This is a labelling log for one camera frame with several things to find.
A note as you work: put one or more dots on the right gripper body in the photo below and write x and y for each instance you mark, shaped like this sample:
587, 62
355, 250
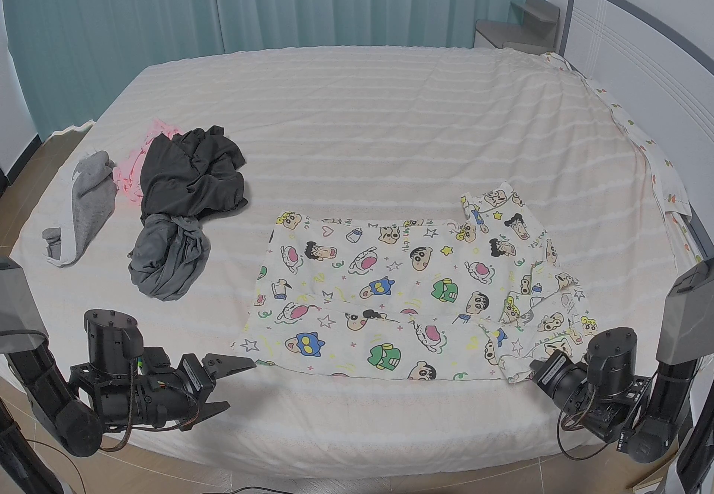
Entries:
566, 386

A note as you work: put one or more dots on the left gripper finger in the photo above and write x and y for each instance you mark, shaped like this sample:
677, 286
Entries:
211, 363
198, 415

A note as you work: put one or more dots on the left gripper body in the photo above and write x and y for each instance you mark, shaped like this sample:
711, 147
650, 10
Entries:
167, 397

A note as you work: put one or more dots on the white printed pyjama top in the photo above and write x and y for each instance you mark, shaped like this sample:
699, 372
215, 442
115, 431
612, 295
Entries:
401, 291

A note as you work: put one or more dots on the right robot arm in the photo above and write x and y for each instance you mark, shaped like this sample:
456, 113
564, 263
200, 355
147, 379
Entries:
613, 363

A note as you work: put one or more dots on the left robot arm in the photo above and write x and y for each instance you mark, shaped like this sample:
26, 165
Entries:
111, 341

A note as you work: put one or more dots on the bed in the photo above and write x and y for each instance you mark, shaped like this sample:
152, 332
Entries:
390, 134

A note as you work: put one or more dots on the dark grey garment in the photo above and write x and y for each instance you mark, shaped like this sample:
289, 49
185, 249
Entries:
167, 257

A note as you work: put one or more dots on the black garment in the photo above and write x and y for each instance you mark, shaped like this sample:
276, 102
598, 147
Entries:
195, 173

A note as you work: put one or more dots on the pink garment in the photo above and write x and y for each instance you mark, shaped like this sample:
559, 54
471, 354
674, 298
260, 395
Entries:
131, 179

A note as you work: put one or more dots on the light grey garment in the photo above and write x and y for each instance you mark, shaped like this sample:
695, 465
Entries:
89, 201

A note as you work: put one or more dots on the grey bedside table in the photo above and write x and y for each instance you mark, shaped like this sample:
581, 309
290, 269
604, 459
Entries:
516, 31

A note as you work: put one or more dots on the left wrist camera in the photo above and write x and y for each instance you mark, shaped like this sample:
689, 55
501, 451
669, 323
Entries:
155, 358

